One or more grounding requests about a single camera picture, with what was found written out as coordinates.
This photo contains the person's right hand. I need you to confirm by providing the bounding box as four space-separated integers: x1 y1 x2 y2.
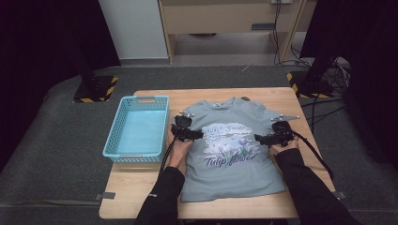
269 138 300 156

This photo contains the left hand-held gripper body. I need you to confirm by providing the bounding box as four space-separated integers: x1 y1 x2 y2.
170 110 195 143

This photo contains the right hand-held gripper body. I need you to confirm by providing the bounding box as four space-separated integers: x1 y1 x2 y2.
269 113 300 148

